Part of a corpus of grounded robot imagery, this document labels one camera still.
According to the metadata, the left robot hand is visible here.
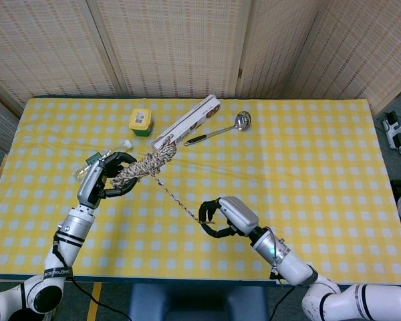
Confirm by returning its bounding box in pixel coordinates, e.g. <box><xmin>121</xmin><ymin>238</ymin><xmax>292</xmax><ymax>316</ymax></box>
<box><xmin>76</xmin><ymin>152</ymin><xmax>140</xmax><ymax>210</ymax></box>

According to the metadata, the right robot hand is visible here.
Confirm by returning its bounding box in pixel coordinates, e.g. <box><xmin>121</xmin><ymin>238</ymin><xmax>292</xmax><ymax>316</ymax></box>
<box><xmin>198</xmin><ymin>196</ymin><xmax>260</xmax><ymax>239</ymax></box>

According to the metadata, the braided speckled rope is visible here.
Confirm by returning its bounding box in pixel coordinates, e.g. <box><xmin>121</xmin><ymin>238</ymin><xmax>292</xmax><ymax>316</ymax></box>
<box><xmin>110</xmin><ymin>135</ymin><xmax>217</xmax><ymax>225</ymax></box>

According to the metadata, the yellow white checkered tablecloth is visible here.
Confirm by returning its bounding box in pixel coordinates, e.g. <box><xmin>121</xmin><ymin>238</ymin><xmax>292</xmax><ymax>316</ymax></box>
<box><xmin>0</xmin><ymin>97</ymin><xmax>401</xmax><ymax>287</ymax></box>

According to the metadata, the clear plastic water bottle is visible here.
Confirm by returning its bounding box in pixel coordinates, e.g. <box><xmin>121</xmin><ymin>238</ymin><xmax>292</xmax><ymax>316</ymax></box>
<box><xmin>74</xmin><ymin>140</ymin><xmax>134</xmax><ymax>180</ymax></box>

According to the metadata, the green container with yellow lid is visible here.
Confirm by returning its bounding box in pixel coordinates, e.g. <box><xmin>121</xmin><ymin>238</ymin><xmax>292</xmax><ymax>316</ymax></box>
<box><xmin>128</xmin><ymin>108</ymin><xmax>154</xmax><ymax>138</ymax></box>

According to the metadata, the blue chair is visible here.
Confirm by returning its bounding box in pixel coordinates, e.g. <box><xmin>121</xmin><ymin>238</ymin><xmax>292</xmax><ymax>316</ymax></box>
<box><xmin>128</xmin><ymin>283</ymin><xmax>268</xmax><ymax>321</ymax></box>

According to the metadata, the long white cardboard box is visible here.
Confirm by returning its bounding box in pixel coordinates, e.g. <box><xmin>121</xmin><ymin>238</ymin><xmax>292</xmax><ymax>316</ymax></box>
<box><xmin>152</xmin><ymin>94</ymin><xmax>222</xmax><ymax>152</ymax></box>

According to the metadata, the white power strip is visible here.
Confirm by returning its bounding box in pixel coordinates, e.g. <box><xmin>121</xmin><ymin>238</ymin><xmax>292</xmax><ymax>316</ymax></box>
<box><xmin>382</xmin><ymin>112</ymin><xmax>401</xmax><ymax>150</ymax></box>

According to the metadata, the steel ladle with black handle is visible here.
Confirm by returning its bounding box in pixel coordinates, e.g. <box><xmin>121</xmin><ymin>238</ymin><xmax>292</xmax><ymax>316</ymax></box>
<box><xmin>183</xmin><ymin>110</ymin><xmax>252</xmax><ymax>146</ymax></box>

